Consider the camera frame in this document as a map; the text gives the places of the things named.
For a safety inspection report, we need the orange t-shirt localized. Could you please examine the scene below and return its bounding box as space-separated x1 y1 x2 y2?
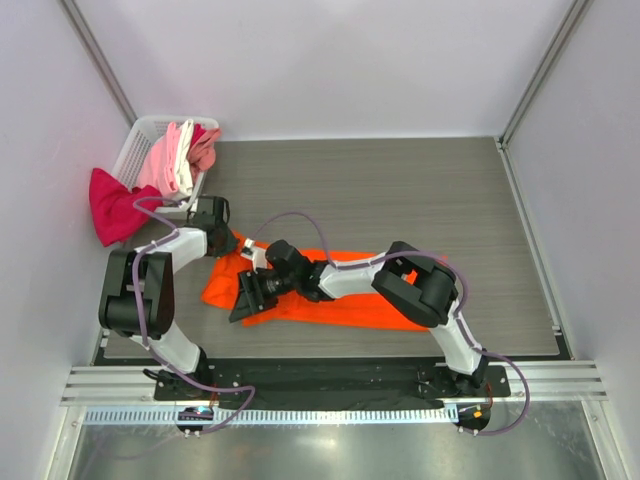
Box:
201 243 428 331

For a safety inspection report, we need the white slotted cable duct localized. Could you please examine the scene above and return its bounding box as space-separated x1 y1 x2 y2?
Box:
84 405 458 427

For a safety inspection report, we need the salmon pink t-shirt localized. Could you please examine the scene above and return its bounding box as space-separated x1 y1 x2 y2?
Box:
187 124 221 176

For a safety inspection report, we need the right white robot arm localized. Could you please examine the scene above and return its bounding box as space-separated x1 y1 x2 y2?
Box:
229 240 488 396

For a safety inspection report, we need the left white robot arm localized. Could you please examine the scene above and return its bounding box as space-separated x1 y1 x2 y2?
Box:
98 195 255 399

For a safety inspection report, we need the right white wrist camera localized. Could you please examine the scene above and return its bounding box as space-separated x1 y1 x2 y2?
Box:
240 238 268 271

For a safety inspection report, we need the light pink t-shirt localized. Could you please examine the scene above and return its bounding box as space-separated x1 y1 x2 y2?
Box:
136 122 181 198

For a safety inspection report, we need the white plastic laundry basket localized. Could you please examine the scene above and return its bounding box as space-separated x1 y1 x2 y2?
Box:
111 115 206 219

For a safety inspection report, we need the aluminium frame post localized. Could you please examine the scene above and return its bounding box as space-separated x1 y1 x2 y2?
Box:
58 0 138 126
497 0 593 150

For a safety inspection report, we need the white t-shirt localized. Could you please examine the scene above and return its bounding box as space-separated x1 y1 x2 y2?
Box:
174 119 194 199

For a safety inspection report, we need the aluminium front rail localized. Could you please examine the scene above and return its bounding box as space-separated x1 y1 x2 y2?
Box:
60 360 607 407

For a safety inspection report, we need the magenta t-shirt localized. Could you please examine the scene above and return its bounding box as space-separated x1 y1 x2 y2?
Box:
89 168 163 247

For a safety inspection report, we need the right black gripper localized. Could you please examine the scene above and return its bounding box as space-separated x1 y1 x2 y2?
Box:
231 267 299 323

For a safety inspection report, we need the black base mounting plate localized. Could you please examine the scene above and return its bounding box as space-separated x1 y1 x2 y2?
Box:
152 355 511 412

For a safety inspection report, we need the left aluminium frame post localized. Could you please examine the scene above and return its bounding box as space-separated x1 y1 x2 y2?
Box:
58 0 138 126

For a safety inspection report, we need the right aluminium frame post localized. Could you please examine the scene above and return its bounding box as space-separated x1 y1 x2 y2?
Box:
497 0 593 150

